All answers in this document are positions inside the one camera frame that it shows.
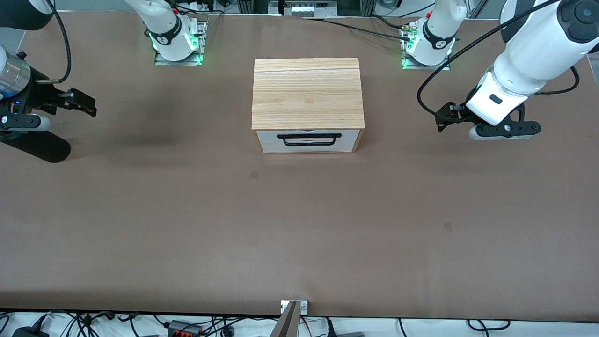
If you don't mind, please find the black drawer handle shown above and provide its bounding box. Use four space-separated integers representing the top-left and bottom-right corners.
277 133 342 147

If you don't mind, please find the white drawer with black handle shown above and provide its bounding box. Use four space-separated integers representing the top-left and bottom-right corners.
256 130 360 142

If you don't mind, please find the wooden drawer cabinet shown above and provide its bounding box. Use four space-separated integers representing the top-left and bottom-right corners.
251 58 365 155

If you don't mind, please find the black ribbed vase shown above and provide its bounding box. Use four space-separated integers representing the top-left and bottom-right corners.
0 131 72 163

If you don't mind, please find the white power strip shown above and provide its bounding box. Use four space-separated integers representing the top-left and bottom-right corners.
284 1 321 17

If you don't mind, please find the black power adapter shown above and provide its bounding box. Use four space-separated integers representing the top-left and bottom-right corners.
11 324 48 337

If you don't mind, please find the red black connector block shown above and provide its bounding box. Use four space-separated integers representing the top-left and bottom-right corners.
166 320 203 337

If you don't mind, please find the long black left arm cable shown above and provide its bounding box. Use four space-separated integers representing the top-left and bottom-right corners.
416 0 562 125

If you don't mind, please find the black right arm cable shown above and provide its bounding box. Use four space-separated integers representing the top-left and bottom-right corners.
37 0 73 85

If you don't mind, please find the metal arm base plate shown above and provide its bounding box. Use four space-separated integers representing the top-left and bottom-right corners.
154 21 208 66
401 23 451 71

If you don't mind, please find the short black left arm cable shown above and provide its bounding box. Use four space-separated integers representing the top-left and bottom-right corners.
533 65 581 95

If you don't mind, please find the black cable on table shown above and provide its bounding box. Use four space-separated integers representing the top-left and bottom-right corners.
302 16 409 41

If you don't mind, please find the black looped floor cable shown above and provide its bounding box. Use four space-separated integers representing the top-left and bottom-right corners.
467 319 511 332

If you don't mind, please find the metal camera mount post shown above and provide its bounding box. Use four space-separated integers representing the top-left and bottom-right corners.
269 300 309 337

